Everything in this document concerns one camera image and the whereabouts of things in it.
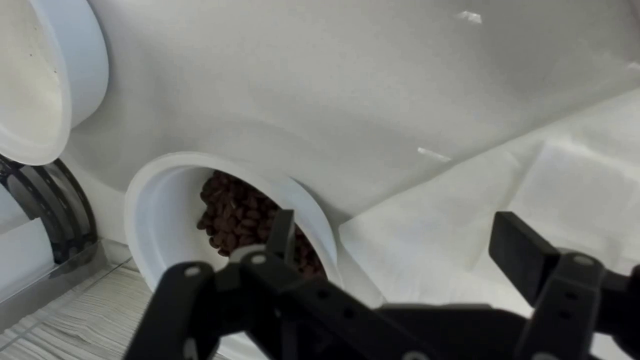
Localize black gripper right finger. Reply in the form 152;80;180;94
487;209;640;360

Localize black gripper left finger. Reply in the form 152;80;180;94
122;208;427;360

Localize brown coffee beans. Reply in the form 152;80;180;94
193;168;330;279

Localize white bowl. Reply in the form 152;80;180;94
0;0;112;168
122;149;344;360

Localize white cloth napkin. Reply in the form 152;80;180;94
333;85;640;360

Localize white paper towel roll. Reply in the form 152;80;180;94
0;184;56;303

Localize black wire towel holder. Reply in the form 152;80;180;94
0;152;100;266

